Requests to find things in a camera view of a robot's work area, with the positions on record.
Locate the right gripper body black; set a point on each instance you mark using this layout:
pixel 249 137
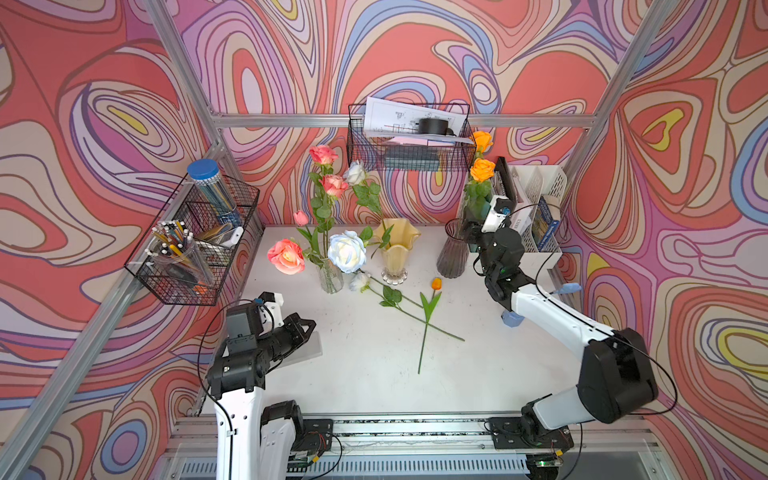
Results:
pixel 481 241

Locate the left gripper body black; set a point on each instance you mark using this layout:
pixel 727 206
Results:
pixel 280 341

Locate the small orange tulip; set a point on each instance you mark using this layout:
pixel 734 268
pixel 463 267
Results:
pixel 429 304

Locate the pink rose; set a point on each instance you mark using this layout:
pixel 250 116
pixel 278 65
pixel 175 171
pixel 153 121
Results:
pixel 334 186
pixel 323 157
pixel 289 258

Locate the orange rose tall stem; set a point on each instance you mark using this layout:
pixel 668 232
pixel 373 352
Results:
pixel 483 142

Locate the white rose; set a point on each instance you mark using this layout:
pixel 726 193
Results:
pixel 366 191
pixel 350 251
pixel 393 298

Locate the small pink rosebud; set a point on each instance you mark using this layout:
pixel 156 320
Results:
pixel 301 220

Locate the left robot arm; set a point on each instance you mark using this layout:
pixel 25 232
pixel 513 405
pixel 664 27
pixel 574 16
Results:
pixel 254 440

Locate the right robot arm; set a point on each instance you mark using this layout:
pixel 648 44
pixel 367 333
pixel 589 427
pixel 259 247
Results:
pixel 616 377

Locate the pink book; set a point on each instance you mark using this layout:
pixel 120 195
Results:
pixel 521 219

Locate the purple ribbed glass vase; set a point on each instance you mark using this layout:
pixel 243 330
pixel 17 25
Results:
pixel 452 259

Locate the blue treehouse book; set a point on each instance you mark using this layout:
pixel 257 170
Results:
pixel 546 221

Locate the white plastic book organizer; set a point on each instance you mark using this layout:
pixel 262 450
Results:
pixel 526 199

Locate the black white magazine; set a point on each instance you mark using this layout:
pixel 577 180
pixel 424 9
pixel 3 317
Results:
pixel 502 183

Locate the yellow ruffled vase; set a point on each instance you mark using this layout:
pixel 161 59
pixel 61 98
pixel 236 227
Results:
pixel 396 238

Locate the clear glass vase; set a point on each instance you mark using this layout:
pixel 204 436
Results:
pixel 330 277

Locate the cup of pencils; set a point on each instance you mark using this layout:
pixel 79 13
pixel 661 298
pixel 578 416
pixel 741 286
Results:
pixel 173 249

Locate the black tape roll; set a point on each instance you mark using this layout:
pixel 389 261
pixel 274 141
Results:
pixel 434 126

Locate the white papers in basket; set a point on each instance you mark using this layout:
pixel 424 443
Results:
pixel 388 119

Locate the blue lid pencil jar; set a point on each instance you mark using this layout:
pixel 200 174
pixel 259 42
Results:
pixel 208 179

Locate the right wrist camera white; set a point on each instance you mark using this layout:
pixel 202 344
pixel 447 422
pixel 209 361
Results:
pixel 501 208

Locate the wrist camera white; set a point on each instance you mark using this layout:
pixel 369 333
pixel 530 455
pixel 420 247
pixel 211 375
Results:
pixel 273 303
pixel 501 208

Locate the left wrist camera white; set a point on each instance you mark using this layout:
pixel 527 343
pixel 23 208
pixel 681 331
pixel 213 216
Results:
pixel 273 303

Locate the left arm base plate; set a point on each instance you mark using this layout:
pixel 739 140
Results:
pixel 314 437

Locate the black wire basket left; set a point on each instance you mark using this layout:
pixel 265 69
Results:
pixel 225 248

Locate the black wire basket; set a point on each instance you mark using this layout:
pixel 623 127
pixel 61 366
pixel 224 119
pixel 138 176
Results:
pixel 409 154
pixel 225 248

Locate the black wire basket back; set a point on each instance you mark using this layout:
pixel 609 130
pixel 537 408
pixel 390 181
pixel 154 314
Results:
pixel 409 154

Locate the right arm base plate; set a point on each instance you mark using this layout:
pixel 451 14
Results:
pixel 524 432

